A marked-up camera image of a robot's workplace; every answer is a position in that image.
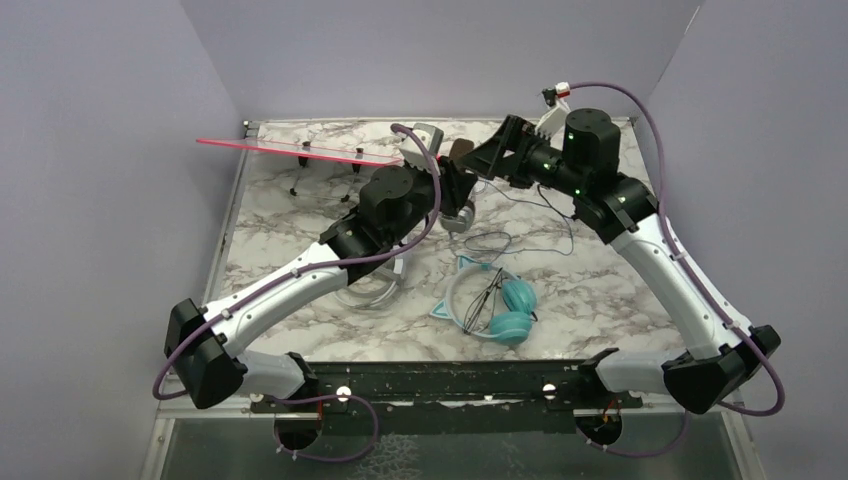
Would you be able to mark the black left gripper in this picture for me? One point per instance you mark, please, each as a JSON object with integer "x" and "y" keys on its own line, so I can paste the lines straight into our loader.
{"x": 455, "y": 185}

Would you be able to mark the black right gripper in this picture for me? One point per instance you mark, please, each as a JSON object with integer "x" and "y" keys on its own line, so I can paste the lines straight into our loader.
{"x": 490, "y": 159}

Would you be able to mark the brown over-ear headphones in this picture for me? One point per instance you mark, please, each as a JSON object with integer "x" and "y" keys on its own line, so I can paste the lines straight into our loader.
{"x": 464, "y": 221}

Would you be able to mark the blue wired earbuds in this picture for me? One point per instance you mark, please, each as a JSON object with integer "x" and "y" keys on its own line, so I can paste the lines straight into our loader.
{"x": 519, "y": 225}

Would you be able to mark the teal cat-ear headphones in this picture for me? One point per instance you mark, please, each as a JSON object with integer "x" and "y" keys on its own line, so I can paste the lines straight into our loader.
{"x": 504, "y": 311}

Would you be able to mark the white grey over-ear headphones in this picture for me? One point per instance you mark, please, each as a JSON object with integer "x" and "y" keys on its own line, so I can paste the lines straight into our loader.
{"x": 378, "y": 289}

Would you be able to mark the black wired earbuds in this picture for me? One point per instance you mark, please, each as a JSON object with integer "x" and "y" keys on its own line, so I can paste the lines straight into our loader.
{"x": 478, "y": 305}

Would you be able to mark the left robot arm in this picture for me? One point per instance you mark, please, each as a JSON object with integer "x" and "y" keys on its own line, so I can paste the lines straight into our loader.
{"x": 207, "y": 346}

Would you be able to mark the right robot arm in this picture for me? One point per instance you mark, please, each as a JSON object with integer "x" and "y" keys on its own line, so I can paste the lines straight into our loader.
{"x": 722, "y": 348}

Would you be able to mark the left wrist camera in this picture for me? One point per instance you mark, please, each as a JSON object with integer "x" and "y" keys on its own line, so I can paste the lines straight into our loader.
{"x": 416, "y": 153}

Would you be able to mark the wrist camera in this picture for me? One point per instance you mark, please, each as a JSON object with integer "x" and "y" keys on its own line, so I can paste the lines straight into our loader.
{"x": 416, "y": 153}
{"x": 558, "y": 109}

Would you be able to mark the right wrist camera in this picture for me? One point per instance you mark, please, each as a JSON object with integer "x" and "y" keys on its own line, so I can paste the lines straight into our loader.
{"x": 558, "y": 109}

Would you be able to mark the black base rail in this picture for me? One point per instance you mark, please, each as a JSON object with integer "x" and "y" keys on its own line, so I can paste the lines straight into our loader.
{"x": 433, "y": 398}

